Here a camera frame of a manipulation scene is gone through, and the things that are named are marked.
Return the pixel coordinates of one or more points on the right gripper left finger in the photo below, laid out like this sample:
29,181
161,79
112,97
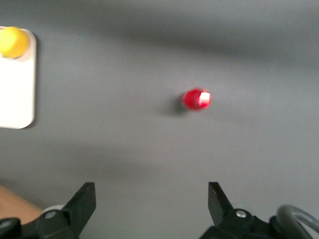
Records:
82,204

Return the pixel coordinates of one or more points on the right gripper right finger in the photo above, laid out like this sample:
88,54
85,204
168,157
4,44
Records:
220,206

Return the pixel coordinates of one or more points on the red coke bottle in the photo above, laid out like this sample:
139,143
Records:
193,99

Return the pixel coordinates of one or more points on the cream plastic tray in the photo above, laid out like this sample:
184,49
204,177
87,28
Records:
15,94

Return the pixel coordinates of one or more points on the wooden drawer cabinet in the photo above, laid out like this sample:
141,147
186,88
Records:
12,204

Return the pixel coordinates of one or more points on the yellow toy mango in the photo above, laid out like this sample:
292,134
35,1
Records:
12,42

